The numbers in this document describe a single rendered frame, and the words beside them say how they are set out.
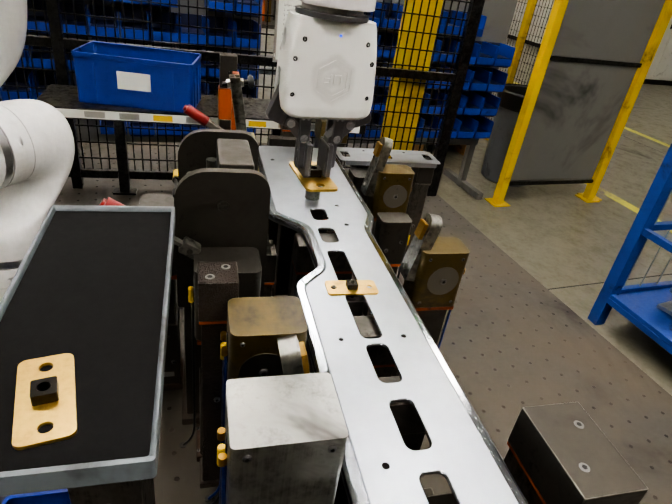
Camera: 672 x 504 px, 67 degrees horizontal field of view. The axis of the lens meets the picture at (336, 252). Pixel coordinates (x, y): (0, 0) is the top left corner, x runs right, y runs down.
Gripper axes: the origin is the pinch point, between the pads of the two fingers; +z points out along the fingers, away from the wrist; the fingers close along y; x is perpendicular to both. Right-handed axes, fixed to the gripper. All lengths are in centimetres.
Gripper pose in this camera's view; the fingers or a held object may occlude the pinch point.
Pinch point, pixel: (314, 156)
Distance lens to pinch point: 59.9
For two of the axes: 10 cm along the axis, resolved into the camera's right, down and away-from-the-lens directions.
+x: -3.3, -5.2, 7.9
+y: 9.4, -0.6, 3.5
